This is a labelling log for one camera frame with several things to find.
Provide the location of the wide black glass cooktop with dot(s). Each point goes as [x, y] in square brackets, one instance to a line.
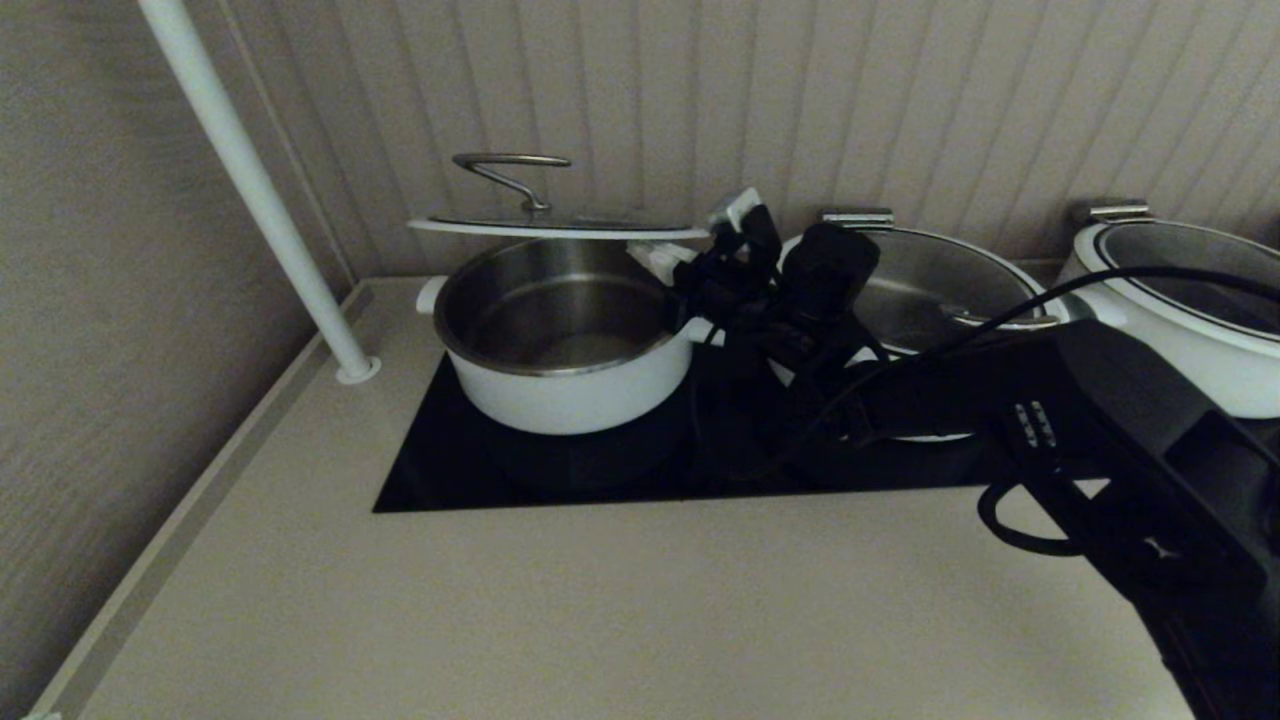
[550, 480]

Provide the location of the white round pot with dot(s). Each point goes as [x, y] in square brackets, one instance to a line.
[1200, 380]
[570, 405]
[925, 436]

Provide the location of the white metal pole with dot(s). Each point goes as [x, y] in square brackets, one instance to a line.
[250, 170]

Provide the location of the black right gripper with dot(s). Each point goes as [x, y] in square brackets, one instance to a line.
[740, 285]

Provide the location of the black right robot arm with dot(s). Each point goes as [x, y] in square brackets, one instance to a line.
[1150, 480]

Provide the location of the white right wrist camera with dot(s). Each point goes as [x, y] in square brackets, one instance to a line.
[735, 207]

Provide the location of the glass lid with white rim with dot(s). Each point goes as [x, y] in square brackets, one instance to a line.
[500, 226]
[1190, 255]
[930, 290]

